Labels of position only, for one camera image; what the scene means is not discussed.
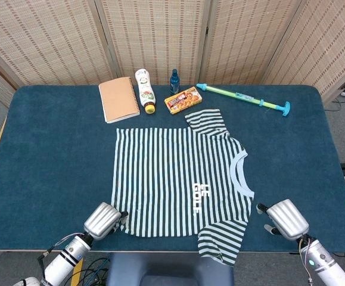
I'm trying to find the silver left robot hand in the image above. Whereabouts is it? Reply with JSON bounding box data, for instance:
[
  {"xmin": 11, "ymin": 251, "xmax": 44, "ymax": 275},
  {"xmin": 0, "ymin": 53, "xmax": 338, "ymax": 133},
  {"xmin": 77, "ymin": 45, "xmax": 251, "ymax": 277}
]
[{"xmin": 83, "ymin": 201, "xmax": 129, "ymax": 241}]

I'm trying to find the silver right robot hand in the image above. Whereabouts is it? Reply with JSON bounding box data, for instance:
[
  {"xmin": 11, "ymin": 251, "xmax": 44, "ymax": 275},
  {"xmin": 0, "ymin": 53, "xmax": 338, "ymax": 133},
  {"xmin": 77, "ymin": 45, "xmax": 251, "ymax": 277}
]
[{"xmin": 256, "ymin": 198, "xmax": 310, "ymax": 241}]

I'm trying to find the green white striped t-shirt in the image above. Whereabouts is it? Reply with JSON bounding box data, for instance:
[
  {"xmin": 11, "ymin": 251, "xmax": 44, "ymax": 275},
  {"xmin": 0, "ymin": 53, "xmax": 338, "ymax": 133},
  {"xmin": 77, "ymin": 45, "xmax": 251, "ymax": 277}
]
[{"xmin": 110, "ymin": 108, "xmax": 256, "ymax": 266}]

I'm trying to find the blue carpet table cover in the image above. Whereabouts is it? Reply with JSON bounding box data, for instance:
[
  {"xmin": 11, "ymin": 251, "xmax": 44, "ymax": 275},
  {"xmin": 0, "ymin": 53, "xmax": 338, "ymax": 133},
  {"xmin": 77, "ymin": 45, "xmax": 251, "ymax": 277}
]
[{"xmin": 0, "ymin": 85, "xmax": 345, "ymax": 253}]

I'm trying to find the brown spiral notebook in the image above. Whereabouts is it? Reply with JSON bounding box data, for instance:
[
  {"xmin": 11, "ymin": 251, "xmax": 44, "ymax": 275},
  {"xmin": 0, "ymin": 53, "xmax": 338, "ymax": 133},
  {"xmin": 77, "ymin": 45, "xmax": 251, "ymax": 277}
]
[{"xmin": 98, "ymin": 76, "xmax": 141, "ymax": 124}]

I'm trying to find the green blue water gun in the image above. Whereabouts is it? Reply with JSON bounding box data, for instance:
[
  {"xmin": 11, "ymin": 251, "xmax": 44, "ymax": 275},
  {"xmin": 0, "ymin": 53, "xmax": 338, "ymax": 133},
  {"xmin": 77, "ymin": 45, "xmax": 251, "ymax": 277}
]
[{"xmin": 196, "ymin": 83, "xmax": 291, "ymax": 117}]

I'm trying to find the white bottle yellow cap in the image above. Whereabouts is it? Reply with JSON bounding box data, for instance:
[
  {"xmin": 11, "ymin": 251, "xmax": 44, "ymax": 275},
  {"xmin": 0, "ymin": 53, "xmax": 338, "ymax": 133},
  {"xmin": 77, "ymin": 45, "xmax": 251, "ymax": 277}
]
[{"xmin": 134, "ymin": 68, "xmax": 157, "ymax": 114}]

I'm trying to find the yellow curry box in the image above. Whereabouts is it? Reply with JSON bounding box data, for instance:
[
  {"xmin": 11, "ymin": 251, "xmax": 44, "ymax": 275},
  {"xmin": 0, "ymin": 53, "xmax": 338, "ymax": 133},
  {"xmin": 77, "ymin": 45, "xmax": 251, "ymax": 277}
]
[{"xmin": 164, "ymin": 86, "xmax": 203, "ymax": 115}]

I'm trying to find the blue spray bottle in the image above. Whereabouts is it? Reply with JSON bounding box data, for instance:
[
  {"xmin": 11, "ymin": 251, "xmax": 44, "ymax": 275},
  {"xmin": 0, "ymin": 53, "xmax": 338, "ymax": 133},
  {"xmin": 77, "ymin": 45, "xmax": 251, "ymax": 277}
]
[{"xmin": 169, "ymin": 69, "xmax": 181, "ymax": 96}]

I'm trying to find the floor cable bundle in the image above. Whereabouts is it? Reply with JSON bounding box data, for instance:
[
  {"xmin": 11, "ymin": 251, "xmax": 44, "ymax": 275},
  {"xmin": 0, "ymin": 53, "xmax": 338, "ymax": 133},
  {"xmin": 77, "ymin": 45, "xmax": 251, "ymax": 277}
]
[{"xmin": 61, "ymin": 254, "xmax": 112, "ymax": 286}]

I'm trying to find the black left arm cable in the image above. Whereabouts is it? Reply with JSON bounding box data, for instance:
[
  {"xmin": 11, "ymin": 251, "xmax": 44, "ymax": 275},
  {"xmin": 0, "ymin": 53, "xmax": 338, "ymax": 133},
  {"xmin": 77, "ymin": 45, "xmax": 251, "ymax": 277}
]
[{"xmin": 37, "ymin": 251, "xmax": 49, "ymax": 281}]

